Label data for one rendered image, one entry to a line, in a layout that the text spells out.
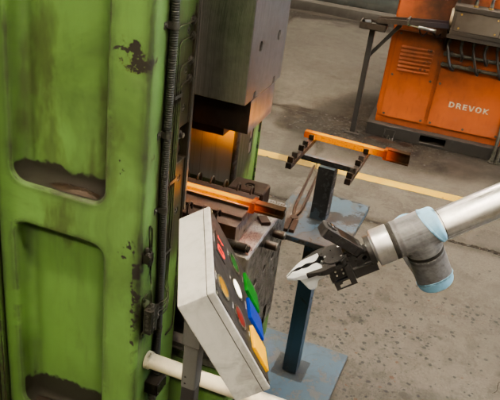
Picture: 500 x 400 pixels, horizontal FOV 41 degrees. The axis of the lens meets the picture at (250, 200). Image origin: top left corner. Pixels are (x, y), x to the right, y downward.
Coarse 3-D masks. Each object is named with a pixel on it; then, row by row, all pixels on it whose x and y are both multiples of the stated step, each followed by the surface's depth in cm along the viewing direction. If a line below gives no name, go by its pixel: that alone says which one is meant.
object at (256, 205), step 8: (192, 184) 208; (208, 192) 205; (216, 192) 205; (224, 192) 206; (232, 200) 204; (240, 200) 203; (248, 200) 203; (256, 200) 203; (256, 208) 203; (264, 208) 202; (272, 208) 200; (280, 208) 200; (272, 216) 201; (280, 216) 201
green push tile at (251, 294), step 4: (244, 272) 163; (244, 276) 161; (244, 280) 160; (248, 280) 163; (244, 284) 159; (248, 284) 160; (244, 288) 157; (248, 288) 158; (252, 288) 163; (248, 292) 157; (252, 292) 161; (248, 296) 157; (252, 296) 159; (256, 296) 164; (252, 300) 158; (256, 300) 162; (256, 304) 160; (256, 308) 159
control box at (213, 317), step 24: (192, 216) 156; (192, 240) 147; (216, 240) 147; (192, 264) 139; (216, 264) 138; (192, 288) 132; (216, 288) 130; (240, 288) 153; (192, 312) 129; (216, 312) 130; (216, 336) 133; (240, 336) 134; (216, 360) 136; (240, 360) 136; (240, 384) 139; (264, 384) 140
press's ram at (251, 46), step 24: (216, 0) 163; (240, 0) 160; (264, 0) 164; (288, 0) 184; (216, 24) 165; (240, 24) 163; (264, 24) 169; (216, 48) 168; (240, 48) 165; (264, 48) 175; (216, 72) 170; (240, 72) 168; (264, 72) 180; (216, 96) 173; (240, 96) 171
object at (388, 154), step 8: (304, 136) 252; (320, 136) 250; (328, 136) 250; (336, 144) 249; (344, 144) 247; (352, 144) 246; (360, 144) 246; (368, 144) 247; (376, 152) 244; (384, 152) 242; (392, 152) 243; (400, 152) 241; (408, 152) 242; (392, 160) 243; (400, 160) 243; (408, 160) 242
